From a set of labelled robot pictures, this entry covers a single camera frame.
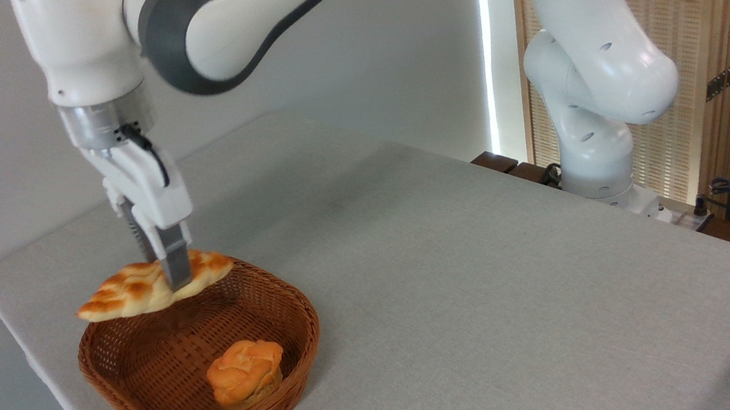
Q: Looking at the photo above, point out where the dark wooden block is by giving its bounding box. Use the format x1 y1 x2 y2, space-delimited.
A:
470 147 521 178
506 158 563 195

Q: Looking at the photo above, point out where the metal screen hinge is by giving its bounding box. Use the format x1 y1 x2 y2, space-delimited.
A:
701 58 730 102

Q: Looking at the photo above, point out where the round bread bun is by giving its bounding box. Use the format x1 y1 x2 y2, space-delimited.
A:
203 335 290 410

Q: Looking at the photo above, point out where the long braided bread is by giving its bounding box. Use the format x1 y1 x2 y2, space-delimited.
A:
71 244 239 325

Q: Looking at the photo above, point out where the brown wicker basket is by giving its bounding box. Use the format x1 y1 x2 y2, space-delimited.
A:
68 247 331 410

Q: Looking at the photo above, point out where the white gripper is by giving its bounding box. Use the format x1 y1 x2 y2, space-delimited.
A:
79 134 204 301

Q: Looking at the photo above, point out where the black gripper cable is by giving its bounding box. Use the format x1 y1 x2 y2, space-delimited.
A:
114 118 172 194

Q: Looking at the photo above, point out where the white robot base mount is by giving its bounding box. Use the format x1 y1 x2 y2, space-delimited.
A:
603 180 675 230

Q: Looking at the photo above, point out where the black base cable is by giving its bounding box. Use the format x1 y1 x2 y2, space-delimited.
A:
539 162 565 188

